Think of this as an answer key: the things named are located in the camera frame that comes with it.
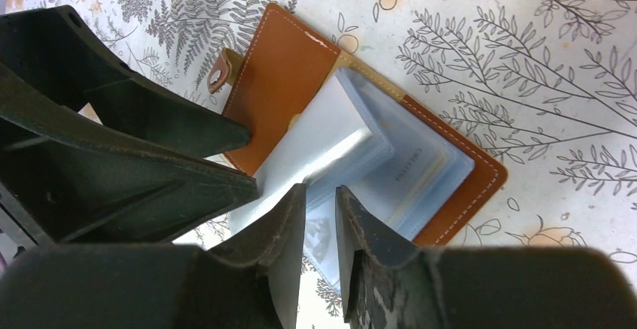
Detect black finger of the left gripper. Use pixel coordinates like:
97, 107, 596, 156
1, 5, 251, 158
1, 67, 258, 243

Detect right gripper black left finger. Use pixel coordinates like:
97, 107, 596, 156
1, 183, 306, 328

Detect brown leather card holder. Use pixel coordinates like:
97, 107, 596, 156
209, 3, 508, 291

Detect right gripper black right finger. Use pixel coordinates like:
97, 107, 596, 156
336, 186, 636, 328

